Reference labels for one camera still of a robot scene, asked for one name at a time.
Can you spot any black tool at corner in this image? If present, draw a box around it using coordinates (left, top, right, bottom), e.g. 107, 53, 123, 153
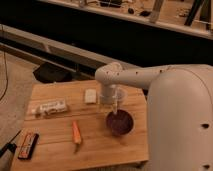
0, 131, 20, 171

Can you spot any dark purple ceramic bowl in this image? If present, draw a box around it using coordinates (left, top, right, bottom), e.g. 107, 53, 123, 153
106, 109, 134, 136

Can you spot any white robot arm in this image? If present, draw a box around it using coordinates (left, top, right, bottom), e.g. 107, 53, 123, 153
95, 62, 213, 171

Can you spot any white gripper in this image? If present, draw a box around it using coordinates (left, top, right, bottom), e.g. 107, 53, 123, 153
99, 84, 118, 115

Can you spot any white wrapped package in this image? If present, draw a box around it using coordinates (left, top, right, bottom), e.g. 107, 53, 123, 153
31, 100, 68, 116

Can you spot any black floor object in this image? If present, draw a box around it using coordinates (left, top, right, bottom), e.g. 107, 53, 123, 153
33, 62, 72, 83

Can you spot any orange carrot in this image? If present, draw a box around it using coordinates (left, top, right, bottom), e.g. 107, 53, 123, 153
72, 121, 82, 144

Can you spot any white rectangular block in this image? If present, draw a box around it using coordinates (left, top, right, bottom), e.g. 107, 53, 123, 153
84, 89, 96, 104

